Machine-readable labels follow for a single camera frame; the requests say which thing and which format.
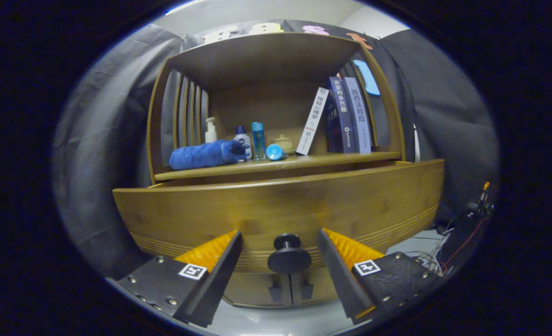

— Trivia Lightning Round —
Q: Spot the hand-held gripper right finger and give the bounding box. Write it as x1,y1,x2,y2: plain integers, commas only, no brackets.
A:
317,228,438,325

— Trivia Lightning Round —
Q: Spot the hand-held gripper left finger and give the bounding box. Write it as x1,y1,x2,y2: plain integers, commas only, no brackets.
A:
117,230,243,328

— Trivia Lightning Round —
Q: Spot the wooden cabinet door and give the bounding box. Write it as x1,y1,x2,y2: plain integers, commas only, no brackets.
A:
222,273,293,308
290,266,340,306

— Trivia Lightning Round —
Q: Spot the wooden countertop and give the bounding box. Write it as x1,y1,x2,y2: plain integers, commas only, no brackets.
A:
154,150,402,182

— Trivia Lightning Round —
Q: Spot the wooden cabinet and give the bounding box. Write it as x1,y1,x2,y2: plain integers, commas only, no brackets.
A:
146,32,406,308

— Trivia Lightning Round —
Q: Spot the blue folded towel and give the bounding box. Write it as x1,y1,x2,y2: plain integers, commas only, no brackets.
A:
169,139,250,170

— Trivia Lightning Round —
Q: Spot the beige lidded teacup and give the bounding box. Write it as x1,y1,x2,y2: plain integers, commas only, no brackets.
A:
272,134,296,154

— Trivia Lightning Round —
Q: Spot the white bottle with blue cap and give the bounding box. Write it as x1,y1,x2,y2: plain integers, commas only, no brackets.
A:
233,126,252,159

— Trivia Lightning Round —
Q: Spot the clear blue bottle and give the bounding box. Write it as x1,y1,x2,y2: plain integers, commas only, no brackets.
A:
251,122,266,161

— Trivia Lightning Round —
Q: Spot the white book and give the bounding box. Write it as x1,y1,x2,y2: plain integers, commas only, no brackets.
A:
296,87,330,156

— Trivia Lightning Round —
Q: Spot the black device with orange part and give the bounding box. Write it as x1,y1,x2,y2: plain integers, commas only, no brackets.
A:
465,181,494,217

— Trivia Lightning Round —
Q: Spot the dark blue book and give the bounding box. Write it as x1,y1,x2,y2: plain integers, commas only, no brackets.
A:
325,77,356,154

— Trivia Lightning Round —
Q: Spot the pale purple book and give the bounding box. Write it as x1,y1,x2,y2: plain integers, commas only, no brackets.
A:
342,77,372,154

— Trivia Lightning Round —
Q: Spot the bundle of cables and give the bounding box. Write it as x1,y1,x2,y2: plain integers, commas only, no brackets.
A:
404,229,454,276

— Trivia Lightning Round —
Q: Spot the red cable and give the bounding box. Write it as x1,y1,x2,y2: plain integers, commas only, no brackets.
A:
444,216,489,269

